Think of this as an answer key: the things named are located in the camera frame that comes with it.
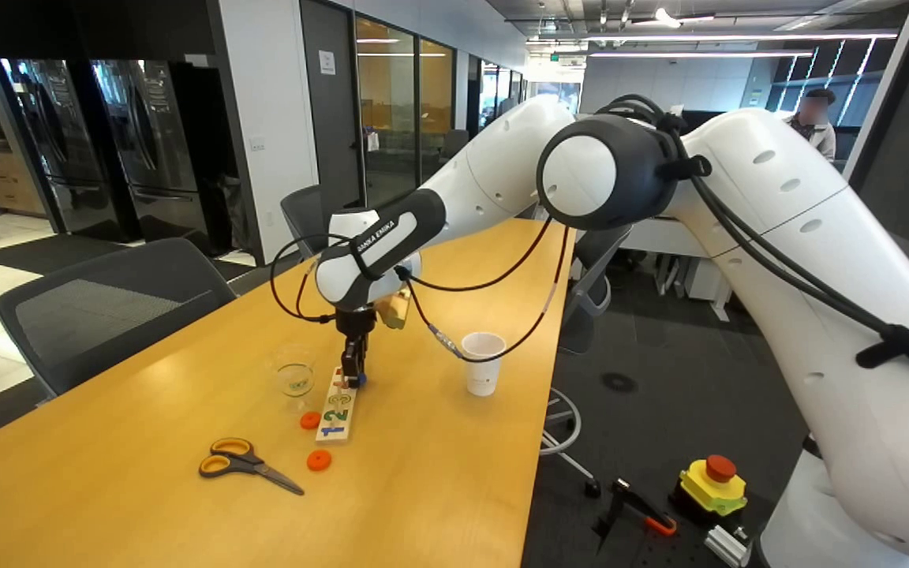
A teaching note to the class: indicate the orange round block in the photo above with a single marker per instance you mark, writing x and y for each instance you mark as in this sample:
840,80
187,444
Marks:
311,419
321,457

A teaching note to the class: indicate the grey chair base with footring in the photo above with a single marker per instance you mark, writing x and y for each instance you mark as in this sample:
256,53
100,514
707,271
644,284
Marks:
570,447

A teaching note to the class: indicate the white paper door sign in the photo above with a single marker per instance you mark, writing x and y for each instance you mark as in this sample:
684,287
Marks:
327,64

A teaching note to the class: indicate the person in white shirt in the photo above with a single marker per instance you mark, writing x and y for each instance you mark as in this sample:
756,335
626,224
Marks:
816,116

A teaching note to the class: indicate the silver metal box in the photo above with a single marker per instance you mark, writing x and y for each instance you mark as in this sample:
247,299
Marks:
730,542

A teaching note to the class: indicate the round floor outlet cover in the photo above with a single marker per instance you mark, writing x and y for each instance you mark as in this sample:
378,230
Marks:
615,380

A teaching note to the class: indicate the grey mesh office chair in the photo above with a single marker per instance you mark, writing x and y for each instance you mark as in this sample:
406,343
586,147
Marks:
595,271
314,214
117,303

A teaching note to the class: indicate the white paper cup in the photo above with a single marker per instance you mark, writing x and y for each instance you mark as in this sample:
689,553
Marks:
482,367

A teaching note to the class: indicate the brown wrist camera board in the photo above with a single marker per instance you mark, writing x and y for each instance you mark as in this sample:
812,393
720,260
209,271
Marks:
391,310

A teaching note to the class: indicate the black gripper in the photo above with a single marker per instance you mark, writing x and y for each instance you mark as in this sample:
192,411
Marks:
355,324

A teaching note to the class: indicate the yellow red emergency stop button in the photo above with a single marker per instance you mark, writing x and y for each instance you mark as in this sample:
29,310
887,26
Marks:
714,486

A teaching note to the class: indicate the black framed glass doors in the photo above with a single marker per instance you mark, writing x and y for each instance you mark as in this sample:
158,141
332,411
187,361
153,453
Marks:
117,126

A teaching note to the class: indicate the white office desk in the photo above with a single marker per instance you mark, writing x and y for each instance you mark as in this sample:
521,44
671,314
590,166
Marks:
675,246

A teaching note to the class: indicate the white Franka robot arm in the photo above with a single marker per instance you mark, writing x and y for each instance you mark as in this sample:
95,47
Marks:
791,209

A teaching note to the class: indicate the clear glass cup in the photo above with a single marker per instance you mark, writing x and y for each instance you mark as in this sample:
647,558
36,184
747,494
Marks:
295,380

